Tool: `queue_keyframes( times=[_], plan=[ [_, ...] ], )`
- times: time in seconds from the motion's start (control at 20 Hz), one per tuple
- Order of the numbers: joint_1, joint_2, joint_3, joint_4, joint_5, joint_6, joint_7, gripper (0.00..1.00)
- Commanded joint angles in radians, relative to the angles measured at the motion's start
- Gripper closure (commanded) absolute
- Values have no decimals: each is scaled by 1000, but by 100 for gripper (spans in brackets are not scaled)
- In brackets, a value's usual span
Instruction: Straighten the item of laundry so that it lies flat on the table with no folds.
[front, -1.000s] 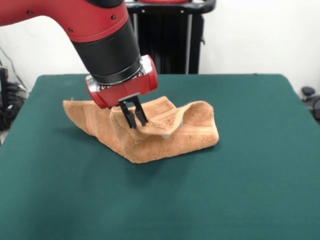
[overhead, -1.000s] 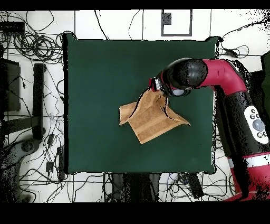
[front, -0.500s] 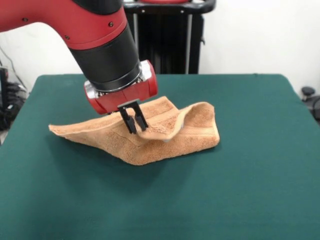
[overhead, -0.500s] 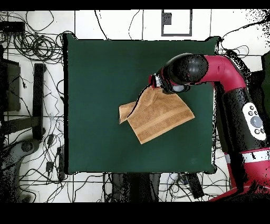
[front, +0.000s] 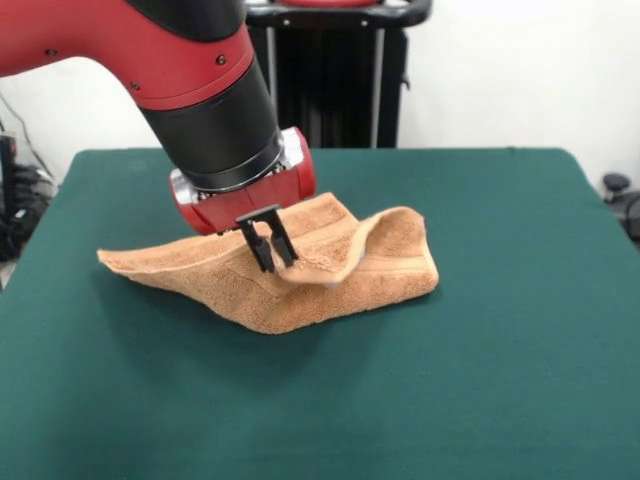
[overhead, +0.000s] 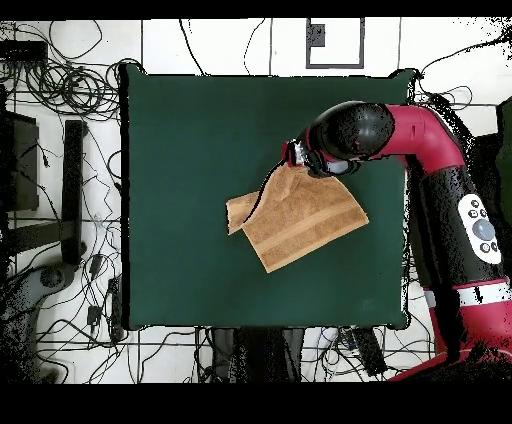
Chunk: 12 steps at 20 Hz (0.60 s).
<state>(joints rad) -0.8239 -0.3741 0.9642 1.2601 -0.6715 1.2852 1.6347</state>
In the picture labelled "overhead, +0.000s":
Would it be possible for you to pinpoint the black rectangular box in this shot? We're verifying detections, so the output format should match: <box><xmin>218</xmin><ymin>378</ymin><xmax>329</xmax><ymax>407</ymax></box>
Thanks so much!
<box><xmin>0</xmin><ymin>40</ymin><xmax>49</xmax><ymax>63</ymax></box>

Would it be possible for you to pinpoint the grey office chair base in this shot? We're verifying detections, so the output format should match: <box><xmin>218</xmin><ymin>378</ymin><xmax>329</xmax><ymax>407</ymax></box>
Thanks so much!
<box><xmin>0</xmin><ymin>263</ymin><xmax>77</xmax><ymax>383</ymax></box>

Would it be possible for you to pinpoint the tan terry towel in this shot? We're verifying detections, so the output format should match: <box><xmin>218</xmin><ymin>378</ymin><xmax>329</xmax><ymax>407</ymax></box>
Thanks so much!
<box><xmin>225</xmin><ymin>161</ymin><xmax>370</xmax><ymax>274</ymax></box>

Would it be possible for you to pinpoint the black coiled cable bundle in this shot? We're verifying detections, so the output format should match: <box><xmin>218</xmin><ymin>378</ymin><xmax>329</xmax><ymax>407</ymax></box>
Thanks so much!
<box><xmin>23</xmin><ymin>59</ymin><xmax>121</xmax><ymax>121</ymax></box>

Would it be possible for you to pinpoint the black cable power brick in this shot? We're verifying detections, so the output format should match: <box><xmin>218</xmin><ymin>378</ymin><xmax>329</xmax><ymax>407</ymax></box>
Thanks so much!
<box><xmin>425</xmin><ymin>91</ymin><xmax>453</xmax><ymax>110</ymax></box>

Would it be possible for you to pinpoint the dark green table cloth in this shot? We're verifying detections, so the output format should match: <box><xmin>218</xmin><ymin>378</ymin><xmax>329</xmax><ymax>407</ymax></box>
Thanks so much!
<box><xmin>119</xmin><ymin>63</ymin><xmax>417</xmax><ymax>331</ymax></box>

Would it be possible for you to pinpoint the narrow black power strip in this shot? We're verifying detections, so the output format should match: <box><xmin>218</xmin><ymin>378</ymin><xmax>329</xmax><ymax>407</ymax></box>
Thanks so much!
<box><xmin>108</xmin><ymin>275</ymin><xmax>123</xmax><ymax>341</ymax></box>

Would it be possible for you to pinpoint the dark flat monitor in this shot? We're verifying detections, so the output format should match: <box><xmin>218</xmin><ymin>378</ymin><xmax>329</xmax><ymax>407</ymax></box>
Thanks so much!
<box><xmin>0</xmin><ymin>111</ymin><xmax>40</xmax><ymax>213</ymax></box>

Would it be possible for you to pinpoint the black stand frame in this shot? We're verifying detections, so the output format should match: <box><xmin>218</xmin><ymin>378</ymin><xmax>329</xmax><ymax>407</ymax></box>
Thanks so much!
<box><xmin>7</xmin><ymin>119</ymin><xmax>88</xmax><ymax>266</ymax></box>

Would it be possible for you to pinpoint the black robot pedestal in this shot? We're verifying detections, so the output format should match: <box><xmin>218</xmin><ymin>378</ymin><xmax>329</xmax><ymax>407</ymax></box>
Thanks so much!
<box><xmin>211</xmin><ymin>327</ymin><xmax>305</xmax><ymax>383</ymax></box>

